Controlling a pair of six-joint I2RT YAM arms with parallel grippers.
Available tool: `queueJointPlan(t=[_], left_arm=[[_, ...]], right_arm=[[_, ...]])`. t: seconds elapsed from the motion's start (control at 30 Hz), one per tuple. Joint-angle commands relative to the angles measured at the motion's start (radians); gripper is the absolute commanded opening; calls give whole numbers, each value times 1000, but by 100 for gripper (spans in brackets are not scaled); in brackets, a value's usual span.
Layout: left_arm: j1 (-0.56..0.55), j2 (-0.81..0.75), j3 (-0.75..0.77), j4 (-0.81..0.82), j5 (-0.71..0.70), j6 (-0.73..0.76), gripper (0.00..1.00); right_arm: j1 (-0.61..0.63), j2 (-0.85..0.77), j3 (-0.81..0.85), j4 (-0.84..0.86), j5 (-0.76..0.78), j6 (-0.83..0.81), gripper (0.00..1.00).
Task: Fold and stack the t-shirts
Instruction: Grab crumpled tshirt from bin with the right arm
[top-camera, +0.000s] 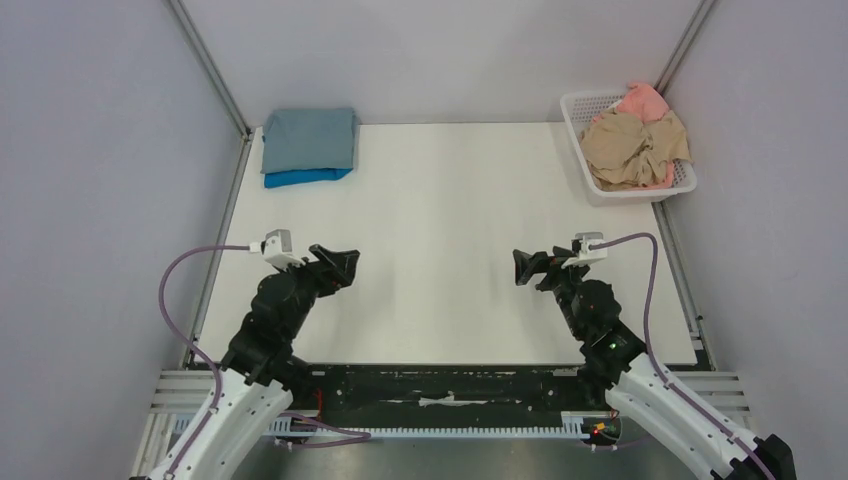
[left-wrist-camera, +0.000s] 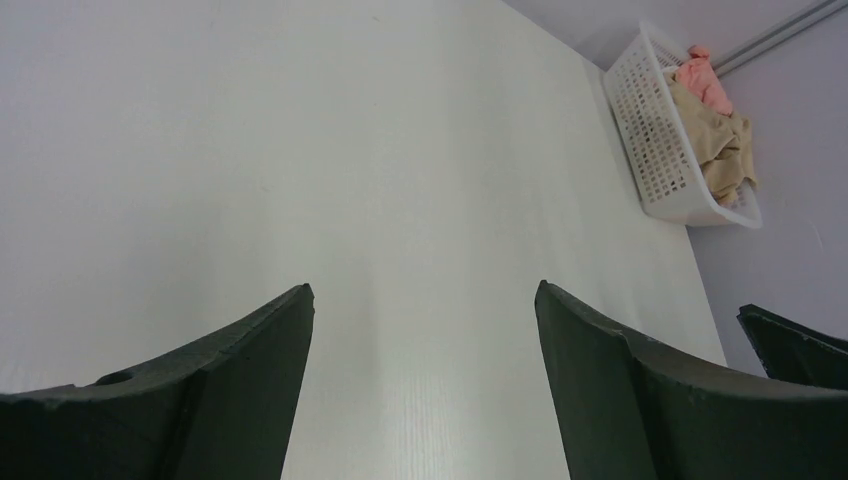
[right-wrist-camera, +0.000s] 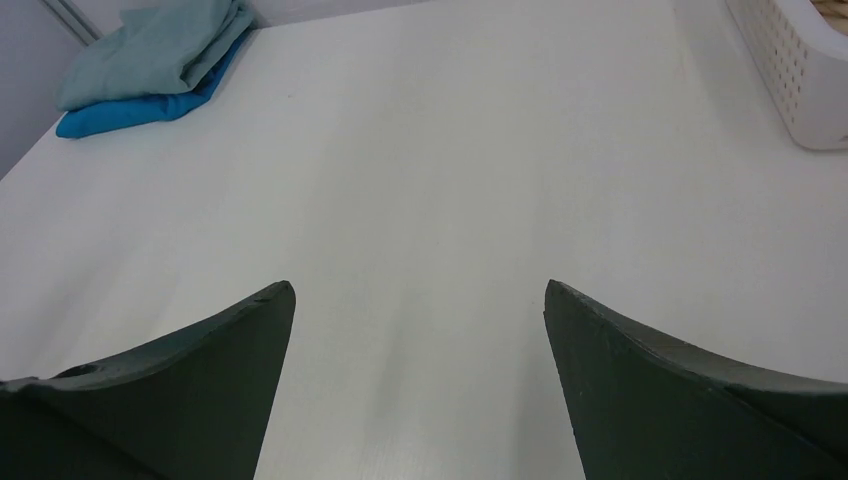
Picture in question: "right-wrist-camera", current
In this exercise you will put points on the folded grey-blue t-shirt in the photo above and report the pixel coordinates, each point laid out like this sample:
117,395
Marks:
164,49

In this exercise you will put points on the grey aluminium corner post left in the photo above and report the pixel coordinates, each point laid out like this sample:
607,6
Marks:
73,20

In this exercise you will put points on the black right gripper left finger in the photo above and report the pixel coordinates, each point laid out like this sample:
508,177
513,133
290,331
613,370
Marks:
192,404

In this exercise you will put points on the folded bright blue t-shirt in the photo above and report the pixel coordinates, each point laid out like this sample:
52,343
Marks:
108,116

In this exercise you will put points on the white perforated plastic basket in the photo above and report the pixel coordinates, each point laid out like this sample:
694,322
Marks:
800,51

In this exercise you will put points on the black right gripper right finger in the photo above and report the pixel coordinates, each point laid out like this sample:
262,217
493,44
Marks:
646,405

